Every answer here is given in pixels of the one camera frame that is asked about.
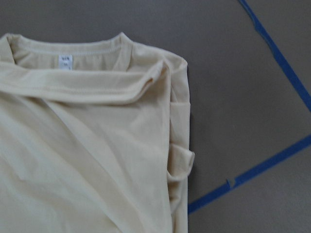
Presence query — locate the cream long-sleeve graphic shirt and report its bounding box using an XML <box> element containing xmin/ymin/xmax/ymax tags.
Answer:
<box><xmin>0</xmin><ymin>33</ymin><xmax>194</xmax><ymax>233</ymax></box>

